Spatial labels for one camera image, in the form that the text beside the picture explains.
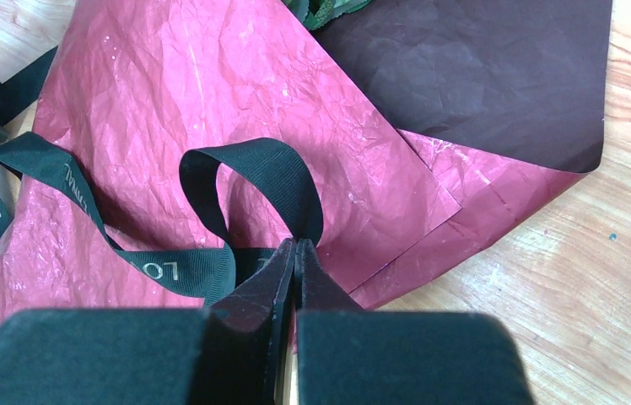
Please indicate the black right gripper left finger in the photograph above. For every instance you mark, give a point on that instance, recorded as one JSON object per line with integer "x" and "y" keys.
{"x": 229, "y": 353}

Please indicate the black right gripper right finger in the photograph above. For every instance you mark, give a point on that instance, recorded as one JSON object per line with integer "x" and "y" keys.
{"x": 349, "y": 355}

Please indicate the dark red wrapping paper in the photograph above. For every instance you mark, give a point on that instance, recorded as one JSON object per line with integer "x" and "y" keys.
{"x": 431, "y": 129}

